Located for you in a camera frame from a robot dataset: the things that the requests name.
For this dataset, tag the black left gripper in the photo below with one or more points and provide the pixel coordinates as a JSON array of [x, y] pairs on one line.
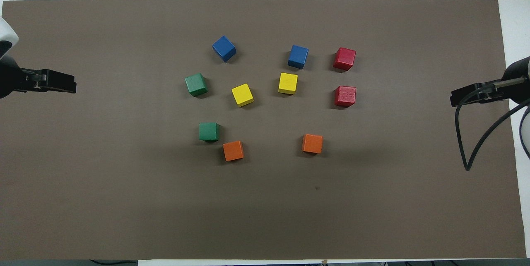
[[20, 80]]

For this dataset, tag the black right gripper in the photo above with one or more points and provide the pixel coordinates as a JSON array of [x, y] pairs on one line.
[[495, 94]]

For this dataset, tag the red wooden cube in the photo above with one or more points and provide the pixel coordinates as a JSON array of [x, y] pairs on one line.
[[344, 58], [345, 96]]

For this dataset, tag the green wooden cube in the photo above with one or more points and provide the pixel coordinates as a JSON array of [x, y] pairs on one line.
[[209, 131], [196, 84]]

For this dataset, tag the orange wooden cube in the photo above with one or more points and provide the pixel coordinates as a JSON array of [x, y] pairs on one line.
[[312, 143], [233, 150]]

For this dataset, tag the blue wooden cube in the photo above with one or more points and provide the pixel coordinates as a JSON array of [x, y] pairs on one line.
[[298, 56], [224, 48]]

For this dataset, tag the yellow wooden cube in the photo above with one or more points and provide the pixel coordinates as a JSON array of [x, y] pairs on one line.
[[287, 83], [242, 94]]

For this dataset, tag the brown table mat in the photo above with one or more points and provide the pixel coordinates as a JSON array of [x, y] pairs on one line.
[[265, 200]]

